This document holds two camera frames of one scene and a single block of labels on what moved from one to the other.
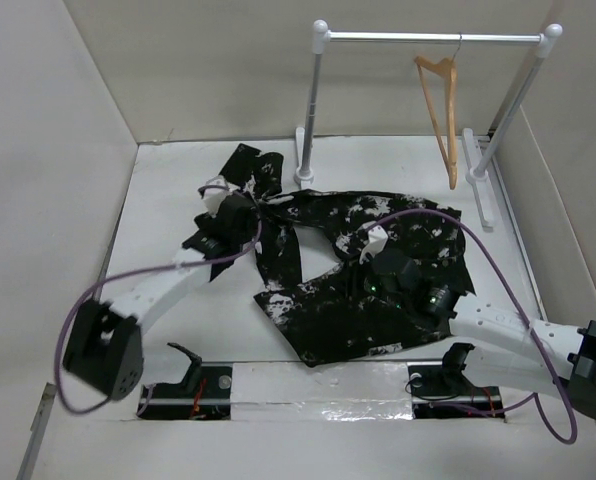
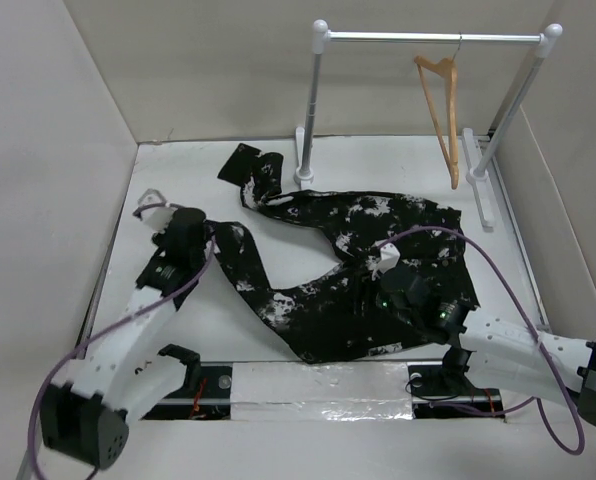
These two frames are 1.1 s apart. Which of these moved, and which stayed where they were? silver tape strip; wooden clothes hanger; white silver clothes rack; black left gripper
Moved: black left gripper
Stayed: white silver clothes rack; silver tape strip; wooden clothes hanger
